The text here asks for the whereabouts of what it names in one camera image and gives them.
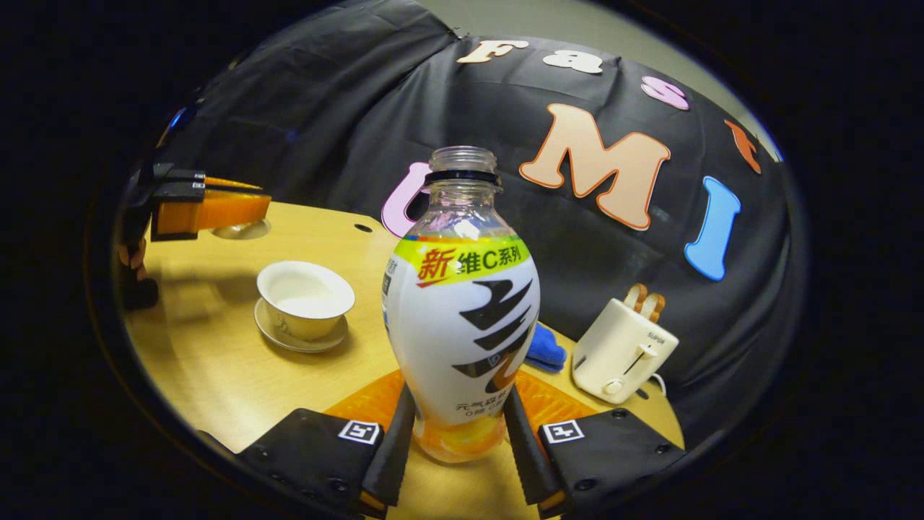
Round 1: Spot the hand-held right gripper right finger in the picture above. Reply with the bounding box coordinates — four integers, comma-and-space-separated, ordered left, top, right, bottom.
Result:
503, 372, 687, 519

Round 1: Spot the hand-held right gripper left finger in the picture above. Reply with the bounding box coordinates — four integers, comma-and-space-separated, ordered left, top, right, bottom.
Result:
238, 368, 417, 519

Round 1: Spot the cream ceramic teacup lid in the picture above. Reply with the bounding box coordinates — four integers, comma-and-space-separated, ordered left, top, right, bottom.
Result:
211, 219, 272, 241

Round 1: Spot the cream ceramic teacup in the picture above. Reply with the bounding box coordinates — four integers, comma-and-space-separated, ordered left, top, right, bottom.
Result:
257, 261, 356, 342

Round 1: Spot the labelled plastic water bottle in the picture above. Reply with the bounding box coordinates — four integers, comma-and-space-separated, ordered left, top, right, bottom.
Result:
381, 146, 541, 464

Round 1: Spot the blue microfibre towel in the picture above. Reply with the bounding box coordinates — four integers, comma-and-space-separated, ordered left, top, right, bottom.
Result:
525, 322, 568, 373

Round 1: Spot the white toaster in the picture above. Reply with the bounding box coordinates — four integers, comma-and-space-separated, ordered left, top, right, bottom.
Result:
572, 298, 680, 404

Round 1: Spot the black backdrop cloth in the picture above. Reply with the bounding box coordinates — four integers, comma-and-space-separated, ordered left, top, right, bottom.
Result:
155, 0, 802, 449

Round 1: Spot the cream ceramic saucer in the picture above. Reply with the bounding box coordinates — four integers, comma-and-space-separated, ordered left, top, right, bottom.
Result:
253, 298, 349, 354

